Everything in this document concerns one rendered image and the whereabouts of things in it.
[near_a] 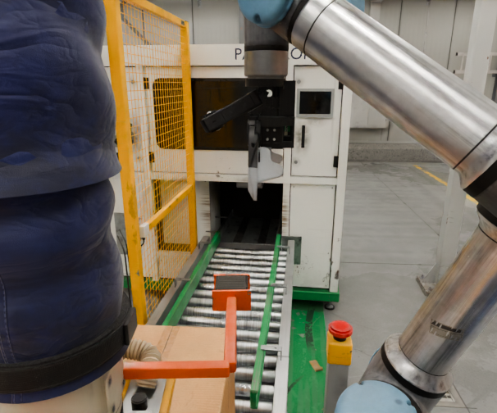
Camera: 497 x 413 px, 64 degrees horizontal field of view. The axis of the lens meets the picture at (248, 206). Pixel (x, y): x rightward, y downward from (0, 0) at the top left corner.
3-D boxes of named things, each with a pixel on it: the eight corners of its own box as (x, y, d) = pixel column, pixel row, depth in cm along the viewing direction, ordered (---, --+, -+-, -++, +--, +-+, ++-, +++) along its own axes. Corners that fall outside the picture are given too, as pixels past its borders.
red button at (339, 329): (326, 329, 120) (327, 318, 119) (350, 331, 119) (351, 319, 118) (328, 343, 113) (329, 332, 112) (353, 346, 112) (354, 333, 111)
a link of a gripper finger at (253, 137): (257, 163, 64) (258, 116, 67) (247, 163, 65) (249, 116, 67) (257, 174, 69) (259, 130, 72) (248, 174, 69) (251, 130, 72)
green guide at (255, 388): (276, 243, 298) (276, 233, 296) (290, 244, 297) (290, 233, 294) (249, 409, 147) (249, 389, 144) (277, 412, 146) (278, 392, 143)
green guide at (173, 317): (207, 240, 305) (207, 229, 302) (220, 241, 304) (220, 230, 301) (112, 395, 154) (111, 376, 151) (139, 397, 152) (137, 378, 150)
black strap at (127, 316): (16, 300, 69) (12, 279, 68) (150, 297, 70) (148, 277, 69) (-83, 397, 48) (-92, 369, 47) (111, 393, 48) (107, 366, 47)
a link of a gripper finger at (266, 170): (283, 195, 64) (284, 143, 67) (246, 194, 64) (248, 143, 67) (282, 201, 67) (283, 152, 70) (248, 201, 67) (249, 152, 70)
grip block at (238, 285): (214, 292, 96) (213, 274, 94) (249, 292, 96) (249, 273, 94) (212, 311, 88) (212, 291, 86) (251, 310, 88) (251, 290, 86)
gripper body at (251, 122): (294, 152, 68) (296, 78, 64) (243, 152, 68) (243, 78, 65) (292, 145, 75) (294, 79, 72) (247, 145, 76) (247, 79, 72)
